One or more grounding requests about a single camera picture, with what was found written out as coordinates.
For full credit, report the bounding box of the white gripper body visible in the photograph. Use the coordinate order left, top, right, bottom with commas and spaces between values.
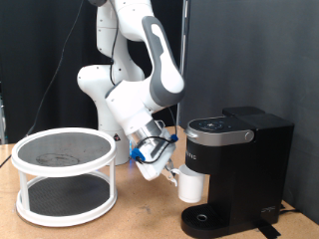
134, 128, 176, 182

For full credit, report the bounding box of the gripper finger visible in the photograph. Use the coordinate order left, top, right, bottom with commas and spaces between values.
164, 158, 176, 173
163, 172, 178, 187

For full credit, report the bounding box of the white ceramic mug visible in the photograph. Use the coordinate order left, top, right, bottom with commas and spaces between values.
168, 163, 206, 204

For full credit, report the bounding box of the black Keurig coffee machine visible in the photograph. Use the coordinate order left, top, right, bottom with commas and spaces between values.
179, 106, 295, 239

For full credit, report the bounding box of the white two-tier turntable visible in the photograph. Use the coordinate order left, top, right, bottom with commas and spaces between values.
10, 127, 119, 228

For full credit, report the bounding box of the black tape strip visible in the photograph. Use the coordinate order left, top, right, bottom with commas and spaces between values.
254, 223, 282, 239

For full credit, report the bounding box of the grey metal vertical pole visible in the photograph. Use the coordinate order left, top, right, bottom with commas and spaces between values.
175, 0, 191, 127

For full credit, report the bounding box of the grey backdrop fabric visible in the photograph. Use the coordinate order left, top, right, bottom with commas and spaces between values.
179, 0, 319, 225

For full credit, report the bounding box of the black backdrop curtain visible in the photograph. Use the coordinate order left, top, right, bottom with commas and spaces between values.
0, 0, 184, 145

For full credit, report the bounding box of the blue cable clip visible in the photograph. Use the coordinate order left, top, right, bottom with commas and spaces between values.
130, 147, 145, 163

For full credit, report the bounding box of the black power cord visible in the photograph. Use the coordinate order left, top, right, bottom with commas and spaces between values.
278, 202, 301, 214

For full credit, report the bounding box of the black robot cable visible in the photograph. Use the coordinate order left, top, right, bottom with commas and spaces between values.
0, 0, 179, 167

